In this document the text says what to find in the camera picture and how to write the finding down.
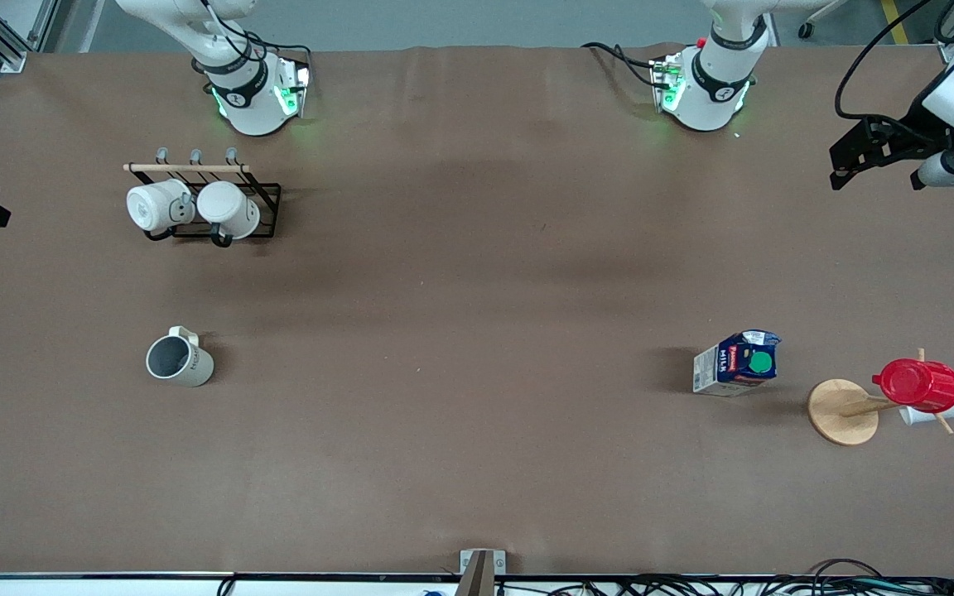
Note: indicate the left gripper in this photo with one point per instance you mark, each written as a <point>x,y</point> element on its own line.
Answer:
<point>917,124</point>

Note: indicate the blue and white milk carton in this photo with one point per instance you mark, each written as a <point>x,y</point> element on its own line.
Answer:
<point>734,368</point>

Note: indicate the cream mug with grey interior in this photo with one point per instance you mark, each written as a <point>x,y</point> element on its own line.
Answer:
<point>191,368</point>

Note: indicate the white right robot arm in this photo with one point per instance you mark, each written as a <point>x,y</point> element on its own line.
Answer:
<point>253,108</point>

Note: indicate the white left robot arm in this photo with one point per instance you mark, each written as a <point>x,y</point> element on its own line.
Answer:
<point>709,91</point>

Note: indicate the red plastic cup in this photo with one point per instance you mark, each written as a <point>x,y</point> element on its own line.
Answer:
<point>920,385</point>

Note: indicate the small white cup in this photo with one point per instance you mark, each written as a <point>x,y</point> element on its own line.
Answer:
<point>916,415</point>

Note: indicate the chair castor wheel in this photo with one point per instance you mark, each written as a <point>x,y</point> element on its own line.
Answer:
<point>806,31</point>

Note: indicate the white mug with dark print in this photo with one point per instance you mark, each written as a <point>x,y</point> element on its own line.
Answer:
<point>150,207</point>

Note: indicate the plain white mug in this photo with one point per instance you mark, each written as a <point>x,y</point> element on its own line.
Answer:
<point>228,207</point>

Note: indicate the wooden mug tree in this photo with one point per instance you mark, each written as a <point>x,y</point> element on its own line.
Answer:
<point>841,414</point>

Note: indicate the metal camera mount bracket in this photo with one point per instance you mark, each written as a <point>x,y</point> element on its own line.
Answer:
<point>481,571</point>

